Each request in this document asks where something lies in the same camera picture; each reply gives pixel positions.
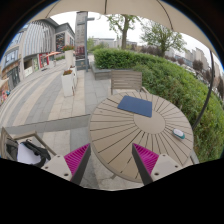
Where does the black bag with white paper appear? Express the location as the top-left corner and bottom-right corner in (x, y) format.
(4, 139), (51, 168)

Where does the wooden slatted chair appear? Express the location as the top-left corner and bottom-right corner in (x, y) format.
(111, 70), (147, 93)

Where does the wooden armchair with bag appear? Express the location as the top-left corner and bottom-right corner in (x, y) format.
(0, 128), (56, 168)

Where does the blue mouse pad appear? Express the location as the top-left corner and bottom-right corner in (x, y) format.
(117, 96), (152, 117)

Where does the curved dark umbrella pole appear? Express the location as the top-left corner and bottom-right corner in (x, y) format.
(191, 49), (215, 132)

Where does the near white planter box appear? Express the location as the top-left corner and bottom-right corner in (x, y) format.
(61, 69), (75, 97)

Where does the round wooden slatted table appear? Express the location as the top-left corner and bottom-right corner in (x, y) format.
(89, 92), (194, 183)

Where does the beige patio umbrella canopy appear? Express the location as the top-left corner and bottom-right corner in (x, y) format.
(31, 0), (217, 55)

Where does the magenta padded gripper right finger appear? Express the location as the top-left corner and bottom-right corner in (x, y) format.
(132, 143), (182, 185)

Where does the far white planter box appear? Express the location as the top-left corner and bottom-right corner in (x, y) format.
(62, 45), (75, 68)

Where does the white and teal mouse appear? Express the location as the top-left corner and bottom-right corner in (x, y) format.
(173, 129), (185, 139)

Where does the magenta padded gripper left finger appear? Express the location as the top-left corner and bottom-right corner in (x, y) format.
(42, 144), (91, 185)

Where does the green hedge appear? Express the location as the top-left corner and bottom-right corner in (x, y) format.
(94, 49), (224, 162)

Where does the grey sign pillar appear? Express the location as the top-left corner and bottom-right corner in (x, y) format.
(75, 11), (94, 70)

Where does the white planter box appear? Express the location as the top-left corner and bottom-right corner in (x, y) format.
(61, 69), (75, 97)
(62, 45), (75, 68)

